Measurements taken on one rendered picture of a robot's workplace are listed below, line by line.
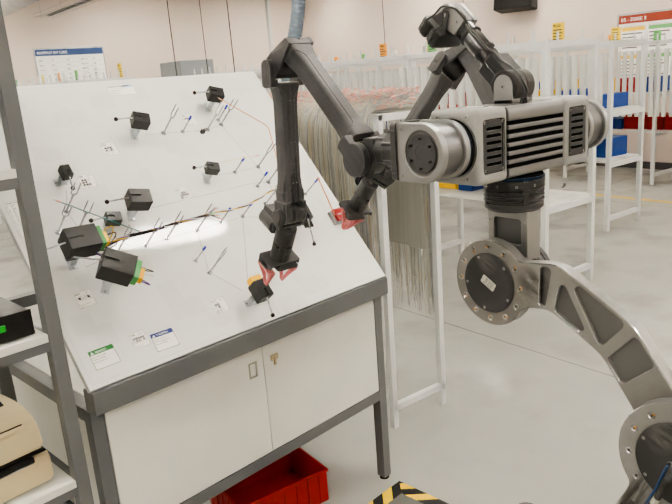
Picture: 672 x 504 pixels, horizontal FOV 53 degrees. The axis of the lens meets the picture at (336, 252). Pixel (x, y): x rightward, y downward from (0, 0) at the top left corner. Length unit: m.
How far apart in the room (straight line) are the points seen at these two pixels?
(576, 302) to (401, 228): 1.99
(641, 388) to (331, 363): 1.31
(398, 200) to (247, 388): 1.45
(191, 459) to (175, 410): 0.18
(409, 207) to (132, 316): 1.67
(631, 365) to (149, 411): 1.28
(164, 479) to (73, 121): 1.16
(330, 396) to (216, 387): 0.53
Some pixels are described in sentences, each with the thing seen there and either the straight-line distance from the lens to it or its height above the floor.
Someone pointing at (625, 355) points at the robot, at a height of 1.05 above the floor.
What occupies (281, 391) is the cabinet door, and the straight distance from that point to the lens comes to 2.34.
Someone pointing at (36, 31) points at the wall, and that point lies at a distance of 13.54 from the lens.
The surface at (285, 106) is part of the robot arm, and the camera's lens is 1.77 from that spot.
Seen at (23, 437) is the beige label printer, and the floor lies 0.80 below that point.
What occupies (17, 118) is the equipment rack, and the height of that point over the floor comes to 1.57.
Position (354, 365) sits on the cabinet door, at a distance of 2.58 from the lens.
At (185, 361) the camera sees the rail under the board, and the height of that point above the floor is 0.85.
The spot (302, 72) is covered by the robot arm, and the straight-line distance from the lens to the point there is 1.68.
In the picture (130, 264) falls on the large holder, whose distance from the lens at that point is 1.93.
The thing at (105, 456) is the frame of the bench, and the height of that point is 0.66.
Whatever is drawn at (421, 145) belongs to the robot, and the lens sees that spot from 1.37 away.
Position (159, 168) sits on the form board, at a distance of 2.36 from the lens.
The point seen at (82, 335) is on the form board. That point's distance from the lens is 1.96.
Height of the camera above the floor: 1.62
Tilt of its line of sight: 15 degrees down
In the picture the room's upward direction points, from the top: 4 degrees counter-clockwise
